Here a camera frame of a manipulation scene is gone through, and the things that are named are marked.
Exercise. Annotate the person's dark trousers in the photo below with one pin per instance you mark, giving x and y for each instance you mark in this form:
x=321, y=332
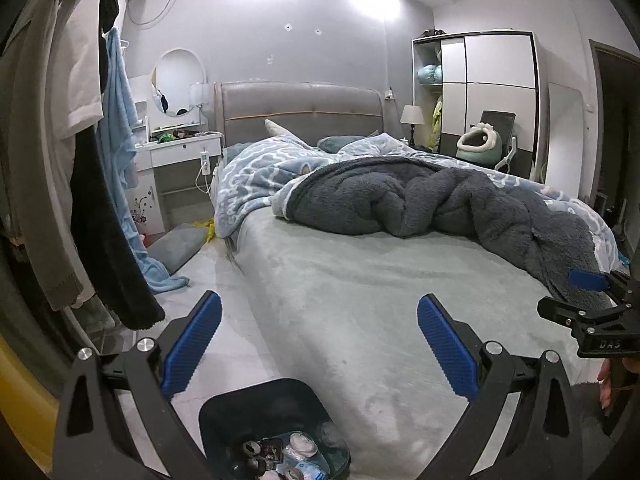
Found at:
x=590, y=440

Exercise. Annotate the white power strip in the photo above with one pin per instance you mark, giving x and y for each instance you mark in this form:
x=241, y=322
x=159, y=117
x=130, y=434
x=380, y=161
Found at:
x=204, y=160

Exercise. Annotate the grey floor cushion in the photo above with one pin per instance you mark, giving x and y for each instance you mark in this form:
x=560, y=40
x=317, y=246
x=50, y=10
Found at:
x=175, y=250

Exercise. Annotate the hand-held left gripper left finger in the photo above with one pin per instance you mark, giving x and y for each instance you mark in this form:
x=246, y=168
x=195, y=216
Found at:
x=192, y=340

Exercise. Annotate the dark grey fluffy blanket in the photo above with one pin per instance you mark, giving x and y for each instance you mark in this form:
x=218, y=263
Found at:
x=450, y=200

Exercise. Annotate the green white plush pet bed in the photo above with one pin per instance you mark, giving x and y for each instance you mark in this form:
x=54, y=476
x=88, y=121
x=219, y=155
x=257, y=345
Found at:
x=477, y=147

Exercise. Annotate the yellow cloth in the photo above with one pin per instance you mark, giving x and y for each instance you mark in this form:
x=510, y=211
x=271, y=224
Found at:
x=206, y=230

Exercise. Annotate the black chair with white armrest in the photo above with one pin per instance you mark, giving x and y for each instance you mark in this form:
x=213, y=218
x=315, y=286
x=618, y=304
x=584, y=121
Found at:
x=502, y=120

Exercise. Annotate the grey hanging jacket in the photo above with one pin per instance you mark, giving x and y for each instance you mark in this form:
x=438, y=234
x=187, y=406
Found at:
x=30, y=160

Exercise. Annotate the black hanging garment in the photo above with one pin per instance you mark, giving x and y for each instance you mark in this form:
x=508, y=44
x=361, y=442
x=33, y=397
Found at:
x=105, y=220

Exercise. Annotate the blue patterned duvet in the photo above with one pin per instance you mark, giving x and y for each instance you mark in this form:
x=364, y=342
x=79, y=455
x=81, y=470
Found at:
x=255, y=175

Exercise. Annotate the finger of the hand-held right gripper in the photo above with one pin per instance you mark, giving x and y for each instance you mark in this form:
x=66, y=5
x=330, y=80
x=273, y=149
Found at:
x=565, y=312
x=587, y=280

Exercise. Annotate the white door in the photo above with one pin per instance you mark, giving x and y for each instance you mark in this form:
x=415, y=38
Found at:
x=565, y=140

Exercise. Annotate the bed with grey headboard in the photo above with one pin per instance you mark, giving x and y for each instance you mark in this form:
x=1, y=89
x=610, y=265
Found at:
x=350, y=310

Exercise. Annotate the person's right hand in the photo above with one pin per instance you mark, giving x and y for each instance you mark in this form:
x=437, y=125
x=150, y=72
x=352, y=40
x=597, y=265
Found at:
x=606, y=385

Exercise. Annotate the yellow foam block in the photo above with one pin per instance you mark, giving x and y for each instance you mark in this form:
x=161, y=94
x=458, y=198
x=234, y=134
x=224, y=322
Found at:
x=25, y=410

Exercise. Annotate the dark blue trash bin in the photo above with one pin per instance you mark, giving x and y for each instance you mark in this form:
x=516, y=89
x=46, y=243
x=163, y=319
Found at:
x=260, y=410

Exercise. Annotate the bedside lamp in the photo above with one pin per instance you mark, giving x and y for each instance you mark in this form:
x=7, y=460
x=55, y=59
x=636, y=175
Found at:
x=412, y=115

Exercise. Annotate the white wardrobe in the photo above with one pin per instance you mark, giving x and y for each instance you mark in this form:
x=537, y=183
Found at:
x=495, y=70

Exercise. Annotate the black face mask packet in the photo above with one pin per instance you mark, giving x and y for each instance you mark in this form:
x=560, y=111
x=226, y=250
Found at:
x=272, y=447

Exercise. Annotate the light blue hanging blanket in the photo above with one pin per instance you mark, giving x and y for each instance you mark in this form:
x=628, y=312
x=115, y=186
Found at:
x=120, y=135

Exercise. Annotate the round vanity mirror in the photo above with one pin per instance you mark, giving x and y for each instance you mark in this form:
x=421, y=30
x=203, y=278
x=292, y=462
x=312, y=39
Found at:
x=175, y=80

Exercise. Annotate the dark wooden door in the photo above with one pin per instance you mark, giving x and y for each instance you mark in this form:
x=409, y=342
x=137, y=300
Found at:
x=617, y=110

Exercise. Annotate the blue tissue packet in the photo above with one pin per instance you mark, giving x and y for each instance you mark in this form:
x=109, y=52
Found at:
x=302, y=472

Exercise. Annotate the white hanging shirt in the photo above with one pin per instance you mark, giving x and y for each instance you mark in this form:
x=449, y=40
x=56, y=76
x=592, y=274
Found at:
x=80, y=75

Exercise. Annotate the yellow-green hanging garment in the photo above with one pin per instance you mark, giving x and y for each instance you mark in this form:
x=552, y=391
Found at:
x=436, y=122

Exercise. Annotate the white pillow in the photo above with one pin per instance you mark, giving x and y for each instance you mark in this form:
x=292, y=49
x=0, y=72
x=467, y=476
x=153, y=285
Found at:
x=282, y=132

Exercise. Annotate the small green item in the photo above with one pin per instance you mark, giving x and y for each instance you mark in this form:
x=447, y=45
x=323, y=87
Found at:
x=162, y=136

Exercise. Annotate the white dressing table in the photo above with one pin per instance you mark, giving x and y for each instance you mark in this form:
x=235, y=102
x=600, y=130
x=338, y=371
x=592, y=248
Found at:
x=175, y=157

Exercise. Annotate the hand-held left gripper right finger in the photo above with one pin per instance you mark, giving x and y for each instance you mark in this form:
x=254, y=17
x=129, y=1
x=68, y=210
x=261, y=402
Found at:
x=447, y=347

